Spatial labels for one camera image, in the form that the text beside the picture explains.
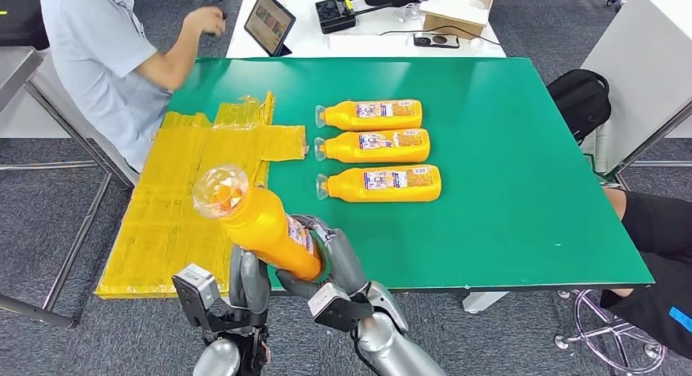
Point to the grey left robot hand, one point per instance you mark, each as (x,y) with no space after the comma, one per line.
(251,281)

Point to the person's right hand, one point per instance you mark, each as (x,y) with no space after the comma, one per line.
(205,21)

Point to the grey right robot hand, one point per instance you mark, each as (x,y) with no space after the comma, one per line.
(346,260)

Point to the orange detergent bottle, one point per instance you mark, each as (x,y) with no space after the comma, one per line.
(346,190)
(340,149)
(265,227)
(335,117)

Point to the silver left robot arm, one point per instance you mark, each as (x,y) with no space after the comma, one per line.
(216,360)

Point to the person's right forearm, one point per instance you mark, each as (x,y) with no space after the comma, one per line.
(181,57)

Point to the black tablet on stand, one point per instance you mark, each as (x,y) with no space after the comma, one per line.
(268,22)

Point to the yellow taped cardboard mat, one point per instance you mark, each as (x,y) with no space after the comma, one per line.
(178,200)

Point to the person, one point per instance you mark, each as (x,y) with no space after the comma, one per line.
(659,227)
(97,65)

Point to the black router with antennas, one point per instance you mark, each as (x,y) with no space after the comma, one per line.
(335,14)

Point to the white table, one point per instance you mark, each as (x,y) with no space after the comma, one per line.
(367,46)

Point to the black hard case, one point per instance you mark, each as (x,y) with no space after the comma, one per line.
(21,22)

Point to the green table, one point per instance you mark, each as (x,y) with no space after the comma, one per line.
(513,173)

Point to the brown cardboard box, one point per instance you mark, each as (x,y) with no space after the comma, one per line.
(454,26)

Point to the white foam sheet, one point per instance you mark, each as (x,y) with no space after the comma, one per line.
(459,9)

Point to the chrome chair base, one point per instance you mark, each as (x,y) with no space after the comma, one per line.
(616,326)

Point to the black backpack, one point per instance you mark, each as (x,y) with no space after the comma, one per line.
(581,100)

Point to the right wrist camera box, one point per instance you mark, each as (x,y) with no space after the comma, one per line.
(330,306)

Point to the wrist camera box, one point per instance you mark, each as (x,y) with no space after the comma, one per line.
(330,306)
(194,287)

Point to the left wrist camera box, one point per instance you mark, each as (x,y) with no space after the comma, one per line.
(194,287)

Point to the black flat camera device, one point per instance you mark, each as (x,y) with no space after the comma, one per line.
(437,40)

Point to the white cabinet with steel frame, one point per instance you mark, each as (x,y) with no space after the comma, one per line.
(643,55)

